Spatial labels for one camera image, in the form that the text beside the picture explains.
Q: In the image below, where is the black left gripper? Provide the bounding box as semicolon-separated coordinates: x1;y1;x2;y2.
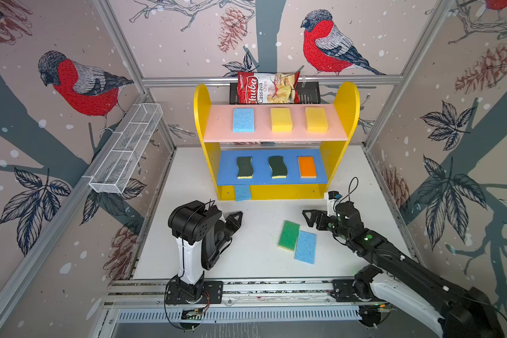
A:
216;213;243;254

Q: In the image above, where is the blue sponge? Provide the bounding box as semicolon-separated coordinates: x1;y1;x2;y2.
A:
234;185;252;201
232;108;255;132
294;231;317;265

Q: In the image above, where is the orange sponge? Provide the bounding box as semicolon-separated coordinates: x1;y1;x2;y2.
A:
298;156;317;179

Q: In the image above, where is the dark green wavy sponge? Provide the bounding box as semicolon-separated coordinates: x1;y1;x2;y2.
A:
268;156;288;179
237;156;254;179

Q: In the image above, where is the yellow sponge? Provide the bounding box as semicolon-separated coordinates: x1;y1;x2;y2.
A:
270;108;293;132
305;106;329;134

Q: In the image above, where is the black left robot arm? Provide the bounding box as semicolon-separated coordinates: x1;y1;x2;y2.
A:
168;200;243;304

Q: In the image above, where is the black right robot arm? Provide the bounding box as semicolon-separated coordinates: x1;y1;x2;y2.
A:
302;201;504;337

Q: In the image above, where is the yellow shelf with coloured boards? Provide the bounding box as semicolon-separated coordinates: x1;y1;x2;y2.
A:
194;83;361;201

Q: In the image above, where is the red cassava chips bag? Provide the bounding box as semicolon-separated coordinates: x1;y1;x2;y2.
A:
237;72;300;104

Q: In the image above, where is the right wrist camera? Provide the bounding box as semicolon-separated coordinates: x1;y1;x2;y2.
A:
324;191;342;216

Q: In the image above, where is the aluminium rail base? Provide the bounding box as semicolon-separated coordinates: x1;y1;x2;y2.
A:
101;276;449;326

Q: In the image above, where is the black wire basket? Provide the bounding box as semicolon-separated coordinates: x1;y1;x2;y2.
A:
229;82;321;104

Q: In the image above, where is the white wire mesh tray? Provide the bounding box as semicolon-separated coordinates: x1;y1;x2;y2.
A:
89;103;163;194

